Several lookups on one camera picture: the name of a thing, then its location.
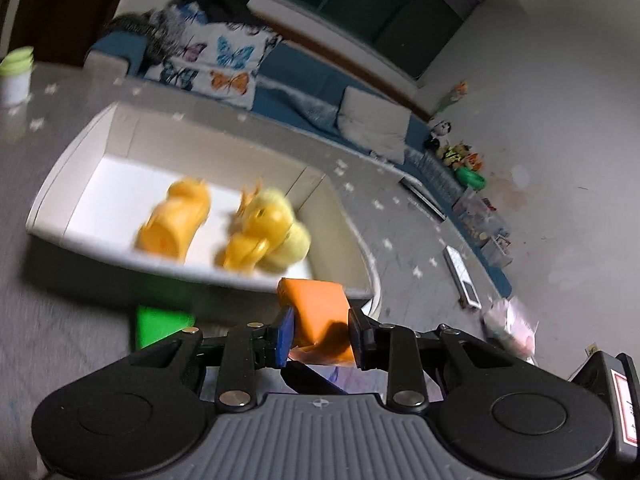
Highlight grey star-print tablecloth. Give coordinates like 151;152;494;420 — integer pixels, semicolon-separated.
0;62;601;461

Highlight clear plastic storage boxes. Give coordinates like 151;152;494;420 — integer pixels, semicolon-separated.
452;187;515;268

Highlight colourful wall decoration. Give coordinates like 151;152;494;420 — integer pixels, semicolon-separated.
434;80;471;116

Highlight grey pillow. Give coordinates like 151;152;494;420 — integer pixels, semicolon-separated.
336;86;412;165

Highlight crumpled plastic bag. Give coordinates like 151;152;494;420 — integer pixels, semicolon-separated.
481;296;538;358

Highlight yellow plush duck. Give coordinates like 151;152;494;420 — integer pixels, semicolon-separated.
235;185;312;276

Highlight white remote control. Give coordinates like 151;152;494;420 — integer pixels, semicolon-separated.
442;246;482;309

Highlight orange block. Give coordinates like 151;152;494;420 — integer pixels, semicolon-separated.
277;277;355;366

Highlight green toy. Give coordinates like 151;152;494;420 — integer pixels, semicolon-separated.
455;166;487;190

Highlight white jar with green lid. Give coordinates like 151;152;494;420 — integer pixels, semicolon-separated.
0;46;36;107

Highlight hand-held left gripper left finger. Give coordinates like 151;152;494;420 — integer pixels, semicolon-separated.
127;307;298;408

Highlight black clothes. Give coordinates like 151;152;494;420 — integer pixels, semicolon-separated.
180;0;273;28

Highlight brown wooden door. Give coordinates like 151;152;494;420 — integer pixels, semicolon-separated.
0;0;136;68

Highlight blue sofa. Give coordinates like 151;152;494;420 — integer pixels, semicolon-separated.
87;30;515;297

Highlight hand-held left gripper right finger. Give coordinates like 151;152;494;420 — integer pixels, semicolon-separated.
347;305;531;413

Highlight large orange rubber duck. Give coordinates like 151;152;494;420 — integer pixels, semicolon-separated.
134;176;213;262

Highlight small yellow rubber duck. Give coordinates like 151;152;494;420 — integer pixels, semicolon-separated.
215;200;293;273

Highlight dark green-framed window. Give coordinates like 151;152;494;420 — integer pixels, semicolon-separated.
252;0;483;81

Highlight panda plush toy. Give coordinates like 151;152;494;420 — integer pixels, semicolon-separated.
425;119;453;151

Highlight pile of small toys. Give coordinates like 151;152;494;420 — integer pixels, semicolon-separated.
432;141;488;171

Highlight white cardboard box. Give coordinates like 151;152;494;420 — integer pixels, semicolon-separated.
26;101;382;307

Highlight grey plaid clothes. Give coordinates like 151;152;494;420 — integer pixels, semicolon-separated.
102;10;176;61

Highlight green block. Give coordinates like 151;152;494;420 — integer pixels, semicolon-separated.
132;305;197;351

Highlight black remote control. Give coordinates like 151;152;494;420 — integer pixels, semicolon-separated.
400;177;448;222

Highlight butterfly print pillow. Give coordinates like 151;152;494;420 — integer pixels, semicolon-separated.
144;2;284;111

